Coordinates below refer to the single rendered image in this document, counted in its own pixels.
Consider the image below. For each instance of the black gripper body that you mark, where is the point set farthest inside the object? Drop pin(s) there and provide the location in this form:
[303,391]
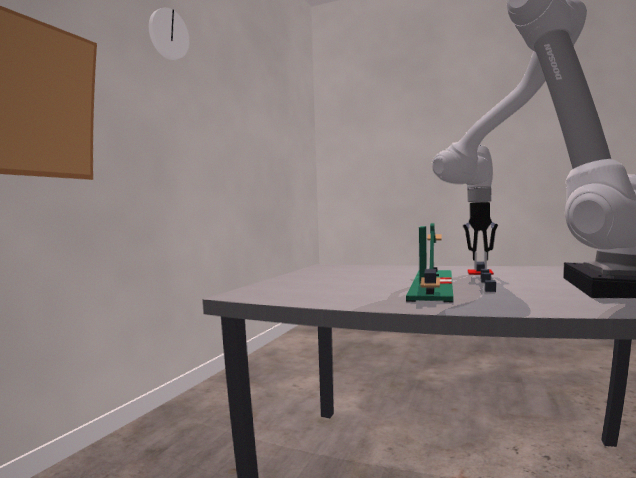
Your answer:
[480,212]

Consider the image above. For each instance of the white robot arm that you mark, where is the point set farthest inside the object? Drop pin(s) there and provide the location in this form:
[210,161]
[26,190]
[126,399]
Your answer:
[602,213]

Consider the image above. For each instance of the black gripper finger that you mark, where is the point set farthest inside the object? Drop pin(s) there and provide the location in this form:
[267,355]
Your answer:
[494,227]
[466,227]

